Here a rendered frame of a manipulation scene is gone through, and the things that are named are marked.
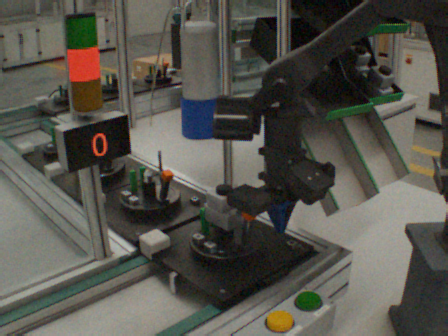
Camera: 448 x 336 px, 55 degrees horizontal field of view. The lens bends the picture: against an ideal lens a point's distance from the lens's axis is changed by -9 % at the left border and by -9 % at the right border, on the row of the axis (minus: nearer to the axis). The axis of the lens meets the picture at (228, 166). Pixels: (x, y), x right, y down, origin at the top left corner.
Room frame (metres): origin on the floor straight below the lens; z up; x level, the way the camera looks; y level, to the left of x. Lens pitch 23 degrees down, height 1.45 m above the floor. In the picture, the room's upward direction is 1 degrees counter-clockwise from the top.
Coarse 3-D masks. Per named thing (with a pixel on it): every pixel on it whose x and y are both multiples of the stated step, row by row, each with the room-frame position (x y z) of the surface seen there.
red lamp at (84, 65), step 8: (96, 48) 0.72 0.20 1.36; (72, 56) 0.70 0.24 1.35; (80, 56) 0.70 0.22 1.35; (88, 56) 0.70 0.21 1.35; (96, 56) 0.72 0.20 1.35; (72, 64) 0.70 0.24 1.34; (80, 64) 0.70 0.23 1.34; (88, 64) 0.70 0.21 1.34; (96, 64) 0.72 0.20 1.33; (72, 72) 0.70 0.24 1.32; (80, 72) 0.70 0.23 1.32; (88, 72) 0.70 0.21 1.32; (96, 72) 0.71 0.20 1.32; (72, 80) 0.71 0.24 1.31; (80, 80) 0.70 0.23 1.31; (88, 80) 0.70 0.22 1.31
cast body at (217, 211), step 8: (224, 184) 0.78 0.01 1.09; (208, 192) 0.77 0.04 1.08; (216, 192) 0.76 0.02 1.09; (224, 192) 0.75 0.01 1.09; (208, 200) 0.76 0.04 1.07; (216, 200) 0.75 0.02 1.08; (224, 200) 0.74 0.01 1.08; (208, 208) 0.77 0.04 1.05; (216, 208) 0.75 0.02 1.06; (224, 208) 0.74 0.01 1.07; (232, 208) 0.75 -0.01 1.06; (208, 216) 0.77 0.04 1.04; (216, 216) 0.75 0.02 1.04; (224, 216) 0.73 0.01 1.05; (232, 216) 0.74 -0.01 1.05; (240, 216) 0.75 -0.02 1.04; (216, 224) 0.75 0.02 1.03; (224, 224) 0.73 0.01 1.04; (232, 224) 0.74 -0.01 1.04; (240, 224) 0.75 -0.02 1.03
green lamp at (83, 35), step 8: (72, 24) 0.70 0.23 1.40; (80, 24) 0.70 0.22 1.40; (88, 24) 0.71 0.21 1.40; (96, 24) 0.73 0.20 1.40; (72, 32) 0.70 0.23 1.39; (80, 32) 0.70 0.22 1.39; (88, 32) 0.71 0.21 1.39; (96, 32) 0.72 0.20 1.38; (72, 40) 0.70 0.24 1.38; (80, 40) 0.70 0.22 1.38; (88, 40) 0.71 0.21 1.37; (96, 40) 0.72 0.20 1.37; (72, 48) 0.70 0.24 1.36; (80, 48) 0.70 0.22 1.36; (88, 48) 0.71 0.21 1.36
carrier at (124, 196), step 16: (160, 160) 1.01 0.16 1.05; (144, 176) 0.95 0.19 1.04; (112, 192) 1.01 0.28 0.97; (128, 192) 0.94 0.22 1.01; (144, 192) 0.94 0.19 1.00; (176, 192) 0.97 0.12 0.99; (192, 192) 1.01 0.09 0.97; (112, 208) 0.93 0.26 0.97; (128, 208) 0.90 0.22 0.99; (144, 208) 0.89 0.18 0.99; (160, 208) 0.89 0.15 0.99; (176, 208) 0.92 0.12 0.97; (192, 208) 0.92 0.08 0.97; (112, 224) 0.85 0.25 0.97; (128, 224) 0.85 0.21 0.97; (144, 224) 0.85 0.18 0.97; (160, 224) 0.85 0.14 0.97; (176, 224) 0.86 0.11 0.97; (128, 240) 0.81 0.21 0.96
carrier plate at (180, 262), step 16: (192, 224) 0.85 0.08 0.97; (256, 224) 0.85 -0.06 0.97; (176, 240) 0.79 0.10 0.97; (272, 240) 0.78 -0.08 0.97; (288, 240) 0.78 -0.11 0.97; (160, 256) 0.73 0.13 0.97; (176, 256) 0.73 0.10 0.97; (192, 256) 0.73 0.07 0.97; (272, 256) 0.73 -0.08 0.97; (288, 256) 0.72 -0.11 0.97; (304, 256) 0.74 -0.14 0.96; (176, 272) 0.68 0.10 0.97; (192, 272) 0.68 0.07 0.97; (208, 272) 0.68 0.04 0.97; (224, 272) 0.68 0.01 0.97; (240, 272) 0.68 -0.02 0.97; (256, 272) 0.68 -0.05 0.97; (272, 272) 0.68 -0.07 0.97; (192, 288) 0.65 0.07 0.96; (208, 288) 0.63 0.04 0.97; (224, 288) 0.63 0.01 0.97; (240, 288) 0.63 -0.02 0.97; (256, 288) 0.65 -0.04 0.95; (224, 304) 0.60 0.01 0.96
